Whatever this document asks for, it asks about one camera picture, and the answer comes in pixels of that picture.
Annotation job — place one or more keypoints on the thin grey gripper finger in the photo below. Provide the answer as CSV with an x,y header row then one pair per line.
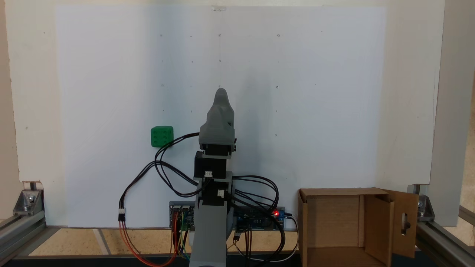
x,y
231,118

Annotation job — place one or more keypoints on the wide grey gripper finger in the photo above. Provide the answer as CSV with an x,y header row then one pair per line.
x,y
219,109

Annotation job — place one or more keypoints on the green die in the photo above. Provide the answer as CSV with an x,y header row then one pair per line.
x,y
161,136

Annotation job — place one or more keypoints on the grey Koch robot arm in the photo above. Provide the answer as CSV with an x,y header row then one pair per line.
x,y
209,230

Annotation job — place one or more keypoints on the white paper sheet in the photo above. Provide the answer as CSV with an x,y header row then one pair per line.
x,y
297,111

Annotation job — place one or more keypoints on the blue circuit board red LED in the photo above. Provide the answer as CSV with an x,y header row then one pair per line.
x,y
259,218

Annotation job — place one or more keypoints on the clear tape piece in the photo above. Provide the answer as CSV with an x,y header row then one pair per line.
x,y
218,8

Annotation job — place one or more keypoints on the brown cardboard box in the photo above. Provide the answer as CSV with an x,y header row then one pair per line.
x,y
334,222

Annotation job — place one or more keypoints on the metal corner bracket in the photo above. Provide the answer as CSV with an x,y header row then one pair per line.
x,y
29,202
426,207

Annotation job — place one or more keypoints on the aluminium frame rail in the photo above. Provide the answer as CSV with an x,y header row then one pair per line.
x,y
445,241
20,231

